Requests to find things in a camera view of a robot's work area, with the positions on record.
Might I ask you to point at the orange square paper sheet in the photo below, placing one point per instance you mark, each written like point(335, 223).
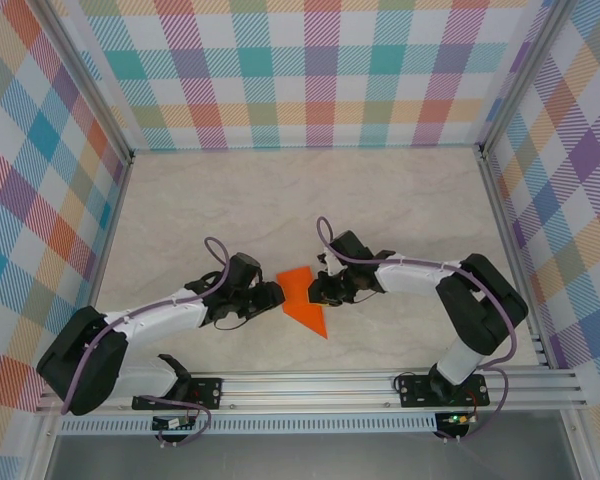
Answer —
point(305, 310)

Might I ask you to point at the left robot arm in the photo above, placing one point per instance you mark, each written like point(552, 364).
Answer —
point(80, 360)

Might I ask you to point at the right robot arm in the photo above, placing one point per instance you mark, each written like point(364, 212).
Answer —
point(485, 320)

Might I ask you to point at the left circuit board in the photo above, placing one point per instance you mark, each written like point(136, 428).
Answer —
point(172, 424)

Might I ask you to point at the grey metal panel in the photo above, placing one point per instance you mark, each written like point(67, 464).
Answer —
point(305, 457)

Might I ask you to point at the right circuit board green light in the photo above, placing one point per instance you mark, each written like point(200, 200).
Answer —
point(457, 419)

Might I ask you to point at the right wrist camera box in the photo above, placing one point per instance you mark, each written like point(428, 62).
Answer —
point(332, 267)

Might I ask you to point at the aluminium mounting rail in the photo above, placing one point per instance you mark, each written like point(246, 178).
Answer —
point(305, 395)

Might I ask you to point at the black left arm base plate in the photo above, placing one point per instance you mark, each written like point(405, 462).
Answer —
point(205, 392)

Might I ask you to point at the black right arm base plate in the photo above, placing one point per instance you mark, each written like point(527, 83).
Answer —
point(410, 395)

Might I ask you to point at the left aluminium side rail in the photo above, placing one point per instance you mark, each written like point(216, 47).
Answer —
point(111, 225)

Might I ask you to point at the aluminium side rail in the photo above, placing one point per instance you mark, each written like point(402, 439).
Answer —
point(111, 225)
point(505, 225)

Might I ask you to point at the right aluminium side rail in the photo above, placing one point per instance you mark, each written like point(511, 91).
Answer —
point(505, 225)

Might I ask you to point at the right aluminium frame post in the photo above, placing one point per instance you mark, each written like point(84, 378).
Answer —
point(522, 75)

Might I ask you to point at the aluminium frame post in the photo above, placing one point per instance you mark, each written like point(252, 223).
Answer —
point(82, 80)
point(522, 75)

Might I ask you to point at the left aluminium frame post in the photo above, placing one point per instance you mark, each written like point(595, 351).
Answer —
point(82, 80)

